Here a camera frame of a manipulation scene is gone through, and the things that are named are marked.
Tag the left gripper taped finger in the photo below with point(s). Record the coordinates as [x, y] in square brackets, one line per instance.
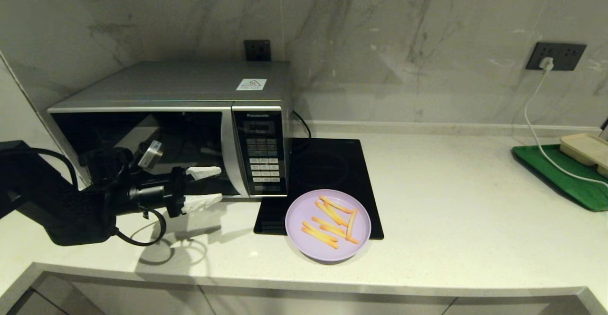
[204, 202]
[204, 172]

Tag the small dark wall socket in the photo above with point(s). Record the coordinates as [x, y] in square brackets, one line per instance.
[258, 50]

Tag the grey cabinet front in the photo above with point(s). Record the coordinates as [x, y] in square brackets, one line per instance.
[133, 300]
[513, 308]
[33, 308]
[327, 305]

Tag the microwave door with dark glass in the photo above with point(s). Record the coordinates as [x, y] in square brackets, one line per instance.
[95, 129]

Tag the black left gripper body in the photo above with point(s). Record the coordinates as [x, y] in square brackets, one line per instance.
[175, 191]

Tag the beige lunch container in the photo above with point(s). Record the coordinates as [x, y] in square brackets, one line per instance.
[584, 148]

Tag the lilac round plate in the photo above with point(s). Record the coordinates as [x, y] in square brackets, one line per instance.
[297, 220]

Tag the orange french fry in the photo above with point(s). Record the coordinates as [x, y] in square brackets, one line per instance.
[319, 238]
[325, 223]
[335, 205]
[352, 223]
[339, 234]
[317, 231]
[338, 217]
[327, 213]

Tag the black induction cooktop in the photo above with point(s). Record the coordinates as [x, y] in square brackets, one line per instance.
[327, 167]

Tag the wide dark wall socket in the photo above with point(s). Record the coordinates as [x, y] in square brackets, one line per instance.
[569, 57]

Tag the green plastic tray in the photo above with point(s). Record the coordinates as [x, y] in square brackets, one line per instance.
[574, 194]

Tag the silver Panasonic microwave oven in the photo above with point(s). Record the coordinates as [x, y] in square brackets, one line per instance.
[190, 80]

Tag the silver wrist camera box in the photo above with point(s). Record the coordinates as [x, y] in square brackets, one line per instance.
[151, 156]

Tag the white triangle warning sticker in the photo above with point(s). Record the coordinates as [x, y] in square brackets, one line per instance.
[251, 84]

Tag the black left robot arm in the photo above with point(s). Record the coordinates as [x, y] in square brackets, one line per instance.
[61, 210]

